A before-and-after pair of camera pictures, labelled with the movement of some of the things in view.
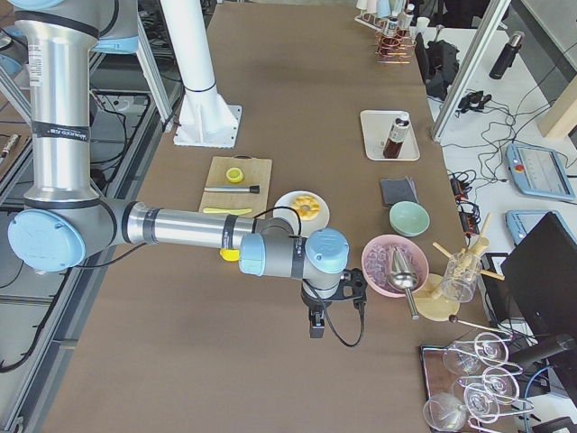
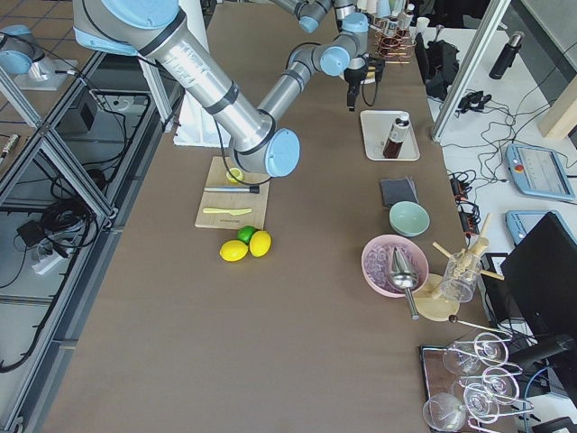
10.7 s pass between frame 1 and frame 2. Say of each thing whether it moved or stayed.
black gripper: moved
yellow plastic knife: stayed
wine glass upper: stayed
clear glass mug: stayed
